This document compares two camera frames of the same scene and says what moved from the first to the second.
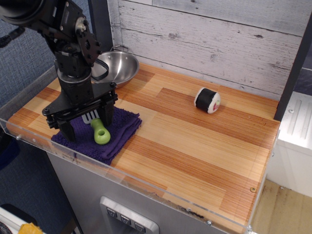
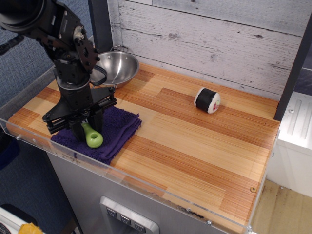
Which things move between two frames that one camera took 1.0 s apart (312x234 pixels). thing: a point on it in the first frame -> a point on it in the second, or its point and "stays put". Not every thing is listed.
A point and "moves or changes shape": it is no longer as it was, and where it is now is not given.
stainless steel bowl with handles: [124, 67] stays put
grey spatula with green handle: [102, 135] moves or changes shape
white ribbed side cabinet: [291, 165] stays put
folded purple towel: [125, 126] stays put
